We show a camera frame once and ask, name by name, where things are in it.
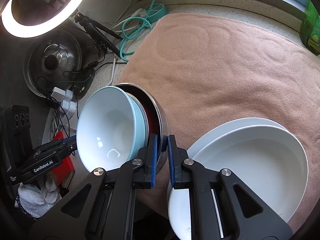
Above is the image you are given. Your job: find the large steel bowl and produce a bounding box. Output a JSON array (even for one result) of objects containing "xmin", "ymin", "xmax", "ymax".
[{"xmin": 116, "ymin": 83, "xmax": 170, "ymax": 173}]

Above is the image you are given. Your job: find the light blue ceramic bowl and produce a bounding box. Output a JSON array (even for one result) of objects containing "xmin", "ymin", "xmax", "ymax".
[{"xmin": 76, "ymin": 86, "xmax": 149, "ymax": 172}]

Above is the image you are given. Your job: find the red steel bowl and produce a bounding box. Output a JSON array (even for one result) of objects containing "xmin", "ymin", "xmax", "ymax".
[{"xmin": 136, "ymin": 99, "xmax": 157, "ymax": 142}]

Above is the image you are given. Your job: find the floral plate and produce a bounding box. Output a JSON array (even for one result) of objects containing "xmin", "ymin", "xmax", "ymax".
[{"xmin": 186, "ymin": 116, "xmax": 288, "ymax": 158}]

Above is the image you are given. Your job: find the white plate grey branch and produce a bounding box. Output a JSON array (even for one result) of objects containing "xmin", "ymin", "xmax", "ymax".
[{"xmin": 168, "ymin": 125, "xmax": 309, "ymax": 239}]

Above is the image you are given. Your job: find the white work glove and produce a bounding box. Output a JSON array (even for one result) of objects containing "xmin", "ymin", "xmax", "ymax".
[{"xmin": 14, "ymin": 172, "xmax": 62, "ymax": 219}]

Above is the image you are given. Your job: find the steel pot lid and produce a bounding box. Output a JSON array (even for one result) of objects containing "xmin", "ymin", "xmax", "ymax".
[{"xmin": 23, "ymin": 30, "xmax": 82, "ymax": 98}]

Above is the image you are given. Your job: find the pink towel mat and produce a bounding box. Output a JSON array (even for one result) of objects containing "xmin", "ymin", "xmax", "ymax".
[{"xmin": 120, "ymin": 13, "xmax": 319, "ymax": 231}]

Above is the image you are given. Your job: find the black tripod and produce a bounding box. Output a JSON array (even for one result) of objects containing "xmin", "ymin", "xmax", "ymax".
[{"xmin": 72, "ymin": 12, "xmax": 123, "ymax": 58}]

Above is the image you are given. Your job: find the green dish soap bottle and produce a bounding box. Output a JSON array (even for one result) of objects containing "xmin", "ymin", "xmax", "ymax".
[{"xmin": 299, "ymin": 0, "xmax": 320, "ymax": 56}]

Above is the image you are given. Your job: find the black camera box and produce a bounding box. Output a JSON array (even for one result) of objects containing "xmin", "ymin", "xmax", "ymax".
[{"xmin": 1, "ymin": 105, "xmax": 33, "ymax": 171}]

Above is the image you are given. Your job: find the black cable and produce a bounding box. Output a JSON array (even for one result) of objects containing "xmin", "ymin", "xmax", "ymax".
[{"xmin": 35, "ymin": 37, "xmax": 128, "ymax": 136}]

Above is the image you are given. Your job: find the teal hose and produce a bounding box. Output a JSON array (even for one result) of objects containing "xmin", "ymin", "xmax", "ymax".
[{"xmin": 118, "ymin": 0, "xmax": 160, "ymax": 62}]

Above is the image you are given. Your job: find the white ring light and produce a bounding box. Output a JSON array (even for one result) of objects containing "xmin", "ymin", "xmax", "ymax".
[{"xmin": 1, "ymin": 0, "xmax": 83, "ymax": 38}]

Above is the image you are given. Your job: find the white power cable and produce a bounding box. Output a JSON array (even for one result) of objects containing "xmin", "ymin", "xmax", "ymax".
[{"xmin": 107, "ymin": 7, "xmax": 148, "ymax": 87}]

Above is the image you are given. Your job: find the teal hose reel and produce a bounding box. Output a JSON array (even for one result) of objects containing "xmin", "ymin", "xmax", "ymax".
[{"xmin": 145, "ymin": 3, "xmax": 167, "ymax": 24}]

